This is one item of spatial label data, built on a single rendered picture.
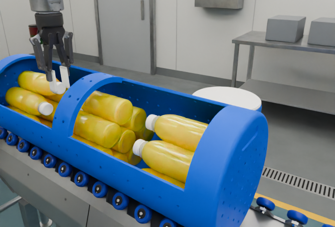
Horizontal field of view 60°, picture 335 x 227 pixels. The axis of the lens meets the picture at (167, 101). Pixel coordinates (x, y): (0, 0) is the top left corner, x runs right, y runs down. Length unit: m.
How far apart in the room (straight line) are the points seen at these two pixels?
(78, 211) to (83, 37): 5.11
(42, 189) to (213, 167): 0.66
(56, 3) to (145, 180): 0.55
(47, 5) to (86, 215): 0.58
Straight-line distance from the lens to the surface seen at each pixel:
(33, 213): 1.43
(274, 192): 2.43
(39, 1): 0.89
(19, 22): 6.22
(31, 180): 1.08
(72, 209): 0.94
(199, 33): 4.37
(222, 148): 0.53
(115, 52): 5.30
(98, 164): 0.70
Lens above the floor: 1.47
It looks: 23 degrees down
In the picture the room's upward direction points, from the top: straight up
